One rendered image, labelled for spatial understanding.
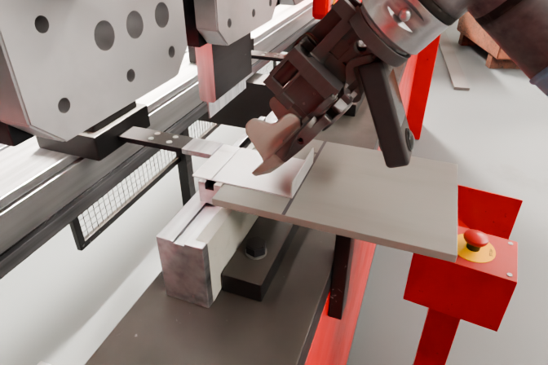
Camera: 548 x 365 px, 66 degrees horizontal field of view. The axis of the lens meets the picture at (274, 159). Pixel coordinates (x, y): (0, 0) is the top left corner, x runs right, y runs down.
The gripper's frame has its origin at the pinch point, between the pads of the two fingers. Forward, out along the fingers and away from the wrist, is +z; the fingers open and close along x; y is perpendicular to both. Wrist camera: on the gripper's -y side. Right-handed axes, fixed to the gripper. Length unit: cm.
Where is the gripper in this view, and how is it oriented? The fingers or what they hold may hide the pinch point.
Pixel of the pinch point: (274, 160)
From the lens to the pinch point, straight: 51.9
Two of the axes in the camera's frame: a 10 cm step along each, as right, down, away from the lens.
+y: -7.2, -6.9, -1.0
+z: -6.0, 5.4, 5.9
